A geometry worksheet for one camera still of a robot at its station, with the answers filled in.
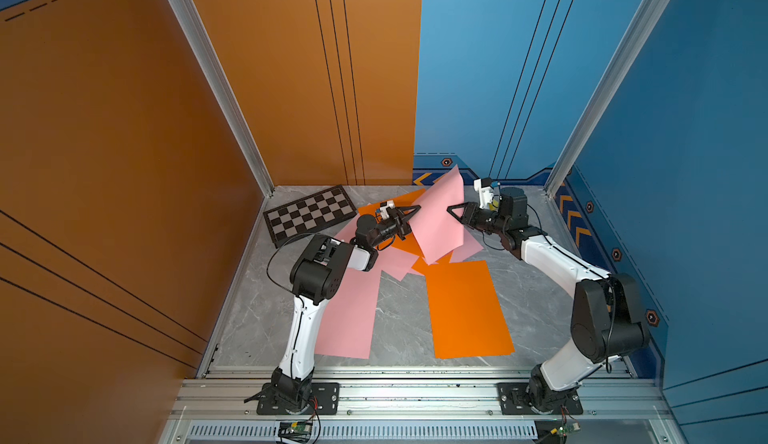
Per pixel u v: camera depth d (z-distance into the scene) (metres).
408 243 0.88
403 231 0.89
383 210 0.92
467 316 1.28
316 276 0.59
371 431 0.70
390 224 0.87
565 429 0.69
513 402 0.72
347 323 0.87
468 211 0.78
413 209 0.90
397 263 0.97
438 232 0.87
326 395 0.74
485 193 0.80
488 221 0.76
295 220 1.06
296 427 0.72
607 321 0.46
